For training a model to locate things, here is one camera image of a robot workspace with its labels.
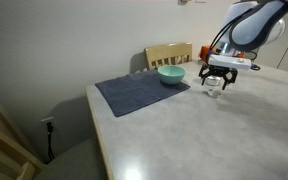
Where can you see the mint green bowl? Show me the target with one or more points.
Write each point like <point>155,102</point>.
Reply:
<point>171,74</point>

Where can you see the round silver lid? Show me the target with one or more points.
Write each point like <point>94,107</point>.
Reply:
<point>213,80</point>

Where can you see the orange cardboard box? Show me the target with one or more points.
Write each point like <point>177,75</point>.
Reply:
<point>205,53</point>

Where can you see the dark blue placemat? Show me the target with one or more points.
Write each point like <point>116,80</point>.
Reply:
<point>134,91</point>

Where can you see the white wall outlet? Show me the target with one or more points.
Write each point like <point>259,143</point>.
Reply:
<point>48,122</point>

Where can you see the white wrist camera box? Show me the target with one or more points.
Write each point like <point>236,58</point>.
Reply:
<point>230,62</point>

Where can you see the wooden chair at table end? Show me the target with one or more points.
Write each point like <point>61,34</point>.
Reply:
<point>17,161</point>

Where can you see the silver candle jar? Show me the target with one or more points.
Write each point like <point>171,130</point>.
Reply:
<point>214,91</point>

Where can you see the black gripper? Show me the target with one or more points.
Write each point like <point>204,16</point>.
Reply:
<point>211,70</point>

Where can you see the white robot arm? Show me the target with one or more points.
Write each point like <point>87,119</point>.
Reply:
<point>247,26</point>

